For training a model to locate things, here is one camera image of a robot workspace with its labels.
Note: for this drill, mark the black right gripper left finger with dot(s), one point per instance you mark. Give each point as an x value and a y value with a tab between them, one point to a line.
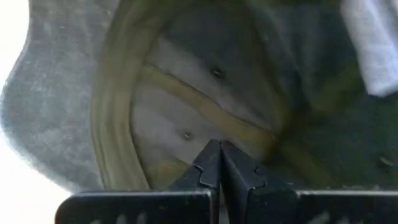
211	174

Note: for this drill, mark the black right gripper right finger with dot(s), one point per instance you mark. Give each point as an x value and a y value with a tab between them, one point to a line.
242	186

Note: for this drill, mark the olive green baseball cap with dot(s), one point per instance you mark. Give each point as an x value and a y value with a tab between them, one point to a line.
199	77

